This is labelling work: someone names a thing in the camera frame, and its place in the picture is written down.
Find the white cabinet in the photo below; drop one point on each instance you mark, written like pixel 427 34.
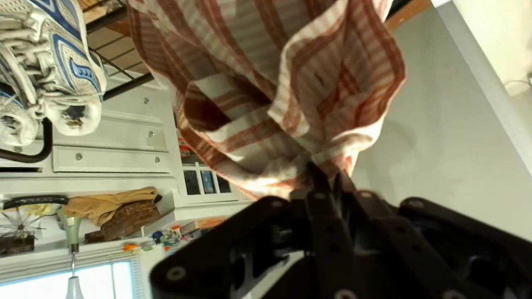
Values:
pixel 134 147

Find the red striped cloth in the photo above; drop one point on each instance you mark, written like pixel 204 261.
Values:
pixel 264 87

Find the white sneaker left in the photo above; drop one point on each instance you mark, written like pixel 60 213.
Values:
pixel 23 45

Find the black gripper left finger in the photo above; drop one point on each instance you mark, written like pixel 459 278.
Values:
pixel 331 241

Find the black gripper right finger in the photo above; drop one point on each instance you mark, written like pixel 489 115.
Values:
pixel 395 260

